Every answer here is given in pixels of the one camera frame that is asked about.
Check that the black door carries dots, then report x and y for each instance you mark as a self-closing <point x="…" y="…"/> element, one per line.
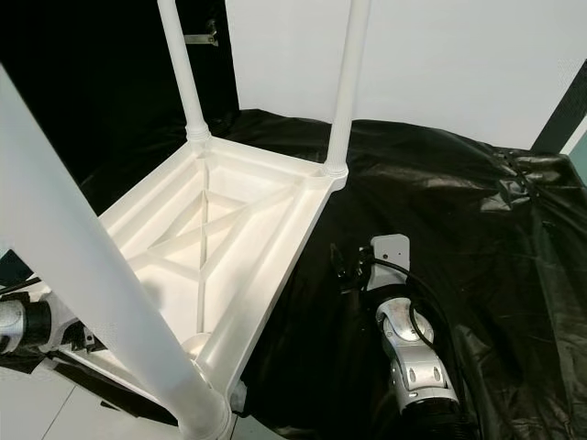
<point x="92" y="46"/>

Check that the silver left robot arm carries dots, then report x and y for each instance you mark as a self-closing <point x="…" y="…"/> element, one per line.
<point x="14" y="325"/>

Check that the black plastic cover sheet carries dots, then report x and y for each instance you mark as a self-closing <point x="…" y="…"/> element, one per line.
<point x="468" y="275"/>

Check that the dark window frame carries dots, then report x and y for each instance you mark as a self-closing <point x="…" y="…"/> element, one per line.
<point x="559" y="119"/>

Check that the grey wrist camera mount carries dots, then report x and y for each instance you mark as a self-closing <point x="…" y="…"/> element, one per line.
<point x="66" y="321"/>
<point x="393" y="249"/>

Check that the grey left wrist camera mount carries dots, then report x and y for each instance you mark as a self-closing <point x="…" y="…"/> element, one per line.
<point x="66" y="321"/>

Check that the white plastic children table top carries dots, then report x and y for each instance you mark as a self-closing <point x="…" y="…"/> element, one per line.
<point x="266" y="238"/>

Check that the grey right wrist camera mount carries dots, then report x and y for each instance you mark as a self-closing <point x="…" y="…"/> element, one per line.
<point x="393" y="249"/>

